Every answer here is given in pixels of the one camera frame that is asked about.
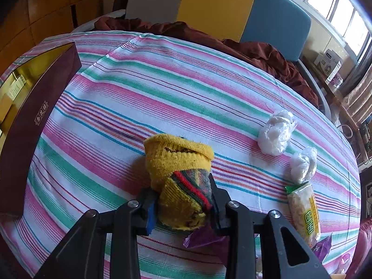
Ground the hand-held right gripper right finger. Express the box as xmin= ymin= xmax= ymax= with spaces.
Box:
xmin=208 ymin=176 xmax=332 ymax=279

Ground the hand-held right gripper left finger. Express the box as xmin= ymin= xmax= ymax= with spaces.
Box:
xmin=35 ymin=190 xmax=159 ymax=279

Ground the yellow striped sock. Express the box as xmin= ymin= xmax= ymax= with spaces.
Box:
xmin=143 ymin=134 xmax=215 ymax=229

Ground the green yellow snack packet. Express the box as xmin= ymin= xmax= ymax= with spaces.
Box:
xmin=285 ymin=182 xmax=322 ymax=249

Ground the large white plastic bag ball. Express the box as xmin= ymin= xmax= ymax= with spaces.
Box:
xmin=258 ymin=110 xmax=297 ymax=156

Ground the maroon tin box gold inside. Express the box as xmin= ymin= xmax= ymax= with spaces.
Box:
xmin=0 ymin=42 xmax=82 ymax=217

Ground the small paper carton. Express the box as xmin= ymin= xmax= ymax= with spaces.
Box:
xmin=7 ymin=74 xmax=27 ymax=101

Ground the small white plastic bag ball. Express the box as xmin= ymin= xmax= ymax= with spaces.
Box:
xmin=291 ymin=147 xmax=318 ymax=184

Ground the pink clear packet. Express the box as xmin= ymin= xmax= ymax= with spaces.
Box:
xmin=334 ymin=253 xmax=358 ymax=275

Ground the wooden side table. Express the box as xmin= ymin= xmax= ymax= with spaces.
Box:
xmin=302 ymin=55 xmax=372 ymax=163

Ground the dark red cloth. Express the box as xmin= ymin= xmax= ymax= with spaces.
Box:
xmin=93 ymin=16 xmax=320 ymax=108

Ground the small purple jar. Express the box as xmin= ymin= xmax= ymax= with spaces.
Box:
xmin=327 ymin=74 xmax=343 ymax=89

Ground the beige patterned curtain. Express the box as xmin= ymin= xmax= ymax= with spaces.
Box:
xmin=341 ymin=61 xmax=372 ymax=125

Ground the white printed box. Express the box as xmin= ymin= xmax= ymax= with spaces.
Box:
xmin=314 ymin=49 xmax=343 ymax=82

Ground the grey yellow blue chair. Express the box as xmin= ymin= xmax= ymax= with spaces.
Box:
xmin=113 ymin=0 xmax=332 ymax=114

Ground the wooden wardrobe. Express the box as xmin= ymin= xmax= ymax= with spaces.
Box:
xmin=0 ymin=0 xmax=114 ymax=73

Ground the window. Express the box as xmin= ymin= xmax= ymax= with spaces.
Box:
xmin=277 ymin=0 xmax=372 ymax=61

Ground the white cable loop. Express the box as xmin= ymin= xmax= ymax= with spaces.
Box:
xmin=339 ymin=123 xmax=353 ymax=138

